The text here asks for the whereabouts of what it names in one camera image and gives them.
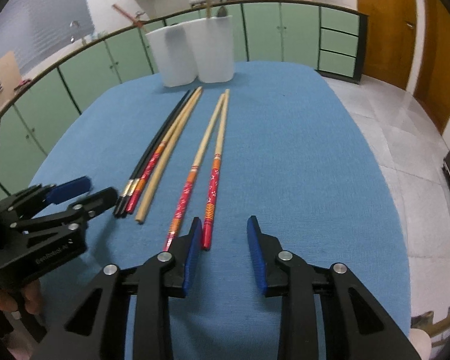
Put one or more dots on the black chopstick inner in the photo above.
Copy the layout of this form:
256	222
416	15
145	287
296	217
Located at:
127	203

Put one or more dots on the red patterned chopstick right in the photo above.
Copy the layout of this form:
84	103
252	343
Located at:
214	177

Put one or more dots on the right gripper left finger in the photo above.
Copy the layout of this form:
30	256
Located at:
94	325

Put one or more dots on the plain wooden chopstick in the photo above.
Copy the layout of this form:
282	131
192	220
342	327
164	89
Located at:
152	185

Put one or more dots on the red patterned chopstick middle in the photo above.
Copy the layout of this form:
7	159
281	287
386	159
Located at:
182	204

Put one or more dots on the right wooden door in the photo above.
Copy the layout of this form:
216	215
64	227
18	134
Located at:
433	86

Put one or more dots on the green lower kitchen cabinets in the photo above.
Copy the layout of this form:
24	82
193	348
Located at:
330	39

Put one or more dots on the chrome sink faucet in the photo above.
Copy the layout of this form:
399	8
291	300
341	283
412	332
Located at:
77	33

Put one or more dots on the red patterned chopstick left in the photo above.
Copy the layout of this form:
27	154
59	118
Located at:
134	199

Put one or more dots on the wooden door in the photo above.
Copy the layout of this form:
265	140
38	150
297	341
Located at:
433	86
394	40

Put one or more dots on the black chopstick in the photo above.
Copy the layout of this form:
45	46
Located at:
145	158
127	203

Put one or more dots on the white utensil holder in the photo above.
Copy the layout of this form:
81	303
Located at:
199	49

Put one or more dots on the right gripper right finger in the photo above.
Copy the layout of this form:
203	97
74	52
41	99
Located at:
355	325

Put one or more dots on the blue table mat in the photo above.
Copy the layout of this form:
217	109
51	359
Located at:
294	158

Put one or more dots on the red patterned chopstick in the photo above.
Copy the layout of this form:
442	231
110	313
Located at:
214	177
182	204
134	199

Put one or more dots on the left hand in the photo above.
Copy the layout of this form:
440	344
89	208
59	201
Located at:
30	296

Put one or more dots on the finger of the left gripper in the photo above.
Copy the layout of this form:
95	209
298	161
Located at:
86	204
30	201

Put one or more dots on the black chopstick outer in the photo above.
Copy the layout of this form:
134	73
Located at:
145	158

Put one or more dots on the left wooden door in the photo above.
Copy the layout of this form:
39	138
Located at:
394	40

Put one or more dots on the grey window blind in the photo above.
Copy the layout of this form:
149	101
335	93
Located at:
35	29

